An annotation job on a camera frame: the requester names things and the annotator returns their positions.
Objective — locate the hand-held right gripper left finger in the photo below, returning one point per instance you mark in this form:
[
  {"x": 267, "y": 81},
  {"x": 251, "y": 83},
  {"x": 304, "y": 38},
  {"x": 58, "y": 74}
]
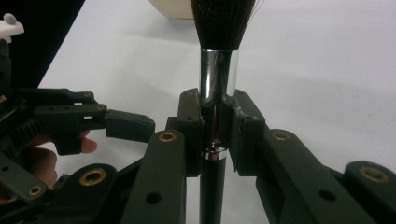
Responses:
[{"x": 162, "y": 180}]

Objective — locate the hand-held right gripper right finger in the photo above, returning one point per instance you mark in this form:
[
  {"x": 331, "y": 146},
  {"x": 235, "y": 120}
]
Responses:
[{"x": 295, "y": 186}]

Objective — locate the black makeup brush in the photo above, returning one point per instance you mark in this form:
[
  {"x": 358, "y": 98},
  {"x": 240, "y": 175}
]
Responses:
[{"x": 218, "y": 74}]

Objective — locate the beige square cup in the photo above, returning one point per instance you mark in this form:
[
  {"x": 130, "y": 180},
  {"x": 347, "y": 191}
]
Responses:
[{"x": 174, "y": 9}]

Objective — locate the white table board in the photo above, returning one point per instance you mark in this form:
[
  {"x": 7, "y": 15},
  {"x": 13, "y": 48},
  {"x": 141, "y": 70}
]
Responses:
[{"x": 311, "y": 77}]

